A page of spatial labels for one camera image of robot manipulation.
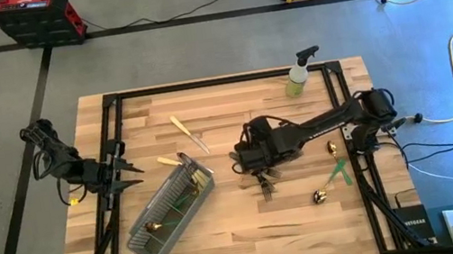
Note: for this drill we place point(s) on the small yellow tag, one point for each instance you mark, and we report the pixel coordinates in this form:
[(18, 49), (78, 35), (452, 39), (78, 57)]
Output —
[(74, 201)]

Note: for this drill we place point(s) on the white spray bottle black trigger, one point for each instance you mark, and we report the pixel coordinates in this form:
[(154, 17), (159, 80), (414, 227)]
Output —
[(295, 86)]

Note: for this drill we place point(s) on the black Netgear switch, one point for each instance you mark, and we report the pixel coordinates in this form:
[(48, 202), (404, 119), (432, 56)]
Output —
[(417, 224)]

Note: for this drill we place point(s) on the grey mesh cutlery basket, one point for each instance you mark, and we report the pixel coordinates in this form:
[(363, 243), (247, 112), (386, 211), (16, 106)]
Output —
[(154, 248)]

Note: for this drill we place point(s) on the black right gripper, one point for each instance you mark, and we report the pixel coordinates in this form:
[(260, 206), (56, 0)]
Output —
[(266, 148)]

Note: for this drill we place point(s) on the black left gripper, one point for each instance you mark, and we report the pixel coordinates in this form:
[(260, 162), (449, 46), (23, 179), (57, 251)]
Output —
[(112, 177)]

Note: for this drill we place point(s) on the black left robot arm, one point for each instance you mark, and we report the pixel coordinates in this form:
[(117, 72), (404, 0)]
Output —
[(63, 164)]

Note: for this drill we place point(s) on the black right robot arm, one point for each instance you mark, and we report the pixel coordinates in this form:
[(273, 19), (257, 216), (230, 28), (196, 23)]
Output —
[(326, 122)]

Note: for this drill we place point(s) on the red and black toolbox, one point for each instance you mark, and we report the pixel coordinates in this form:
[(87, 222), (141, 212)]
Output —
[(37, 25)]

